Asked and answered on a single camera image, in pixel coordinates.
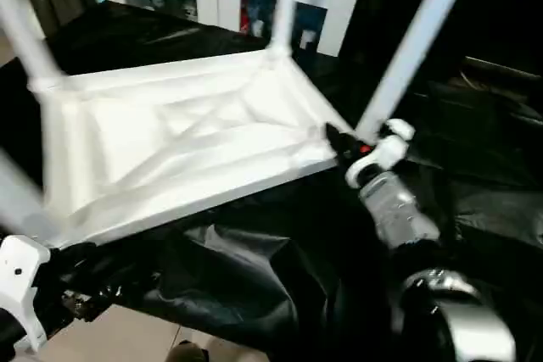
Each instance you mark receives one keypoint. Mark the white plastic table leg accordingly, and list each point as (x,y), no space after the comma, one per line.
(19,197)
(416,40)
(25,31)
(284,6)

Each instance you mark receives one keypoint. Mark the white plastic table top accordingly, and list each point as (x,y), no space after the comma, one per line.
(187,133)

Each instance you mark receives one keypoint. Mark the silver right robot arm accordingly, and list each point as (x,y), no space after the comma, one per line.
(399,209)

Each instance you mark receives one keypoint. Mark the dark rounded robot body part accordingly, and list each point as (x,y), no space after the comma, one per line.
(187,352)

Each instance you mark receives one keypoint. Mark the black plastic mat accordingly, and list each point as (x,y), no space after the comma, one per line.
(297,277)

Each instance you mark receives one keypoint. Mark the red bottle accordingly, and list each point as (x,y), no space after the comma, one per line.
(248,16)

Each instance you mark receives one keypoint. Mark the black cabinet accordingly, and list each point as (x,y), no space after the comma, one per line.
(484,6)

